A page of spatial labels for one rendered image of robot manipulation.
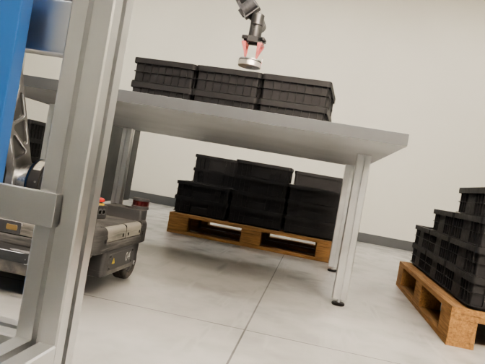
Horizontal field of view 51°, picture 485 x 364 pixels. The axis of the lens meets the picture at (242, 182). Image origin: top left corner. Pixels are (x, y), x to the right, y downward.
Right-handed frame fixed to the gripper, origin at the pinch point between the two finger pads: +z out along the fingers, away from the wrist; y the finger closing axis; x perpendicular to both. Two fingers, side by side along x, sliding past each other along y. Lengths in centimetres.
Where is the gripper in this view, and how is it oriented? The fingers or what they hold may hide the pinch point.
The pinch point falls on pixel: (250, 58)
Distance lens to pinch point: 235.4
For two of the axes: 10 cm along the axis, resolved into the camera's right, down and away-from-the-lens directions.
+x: -2.2, -0.3, -9.8
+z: -1.8, 9.8, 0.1
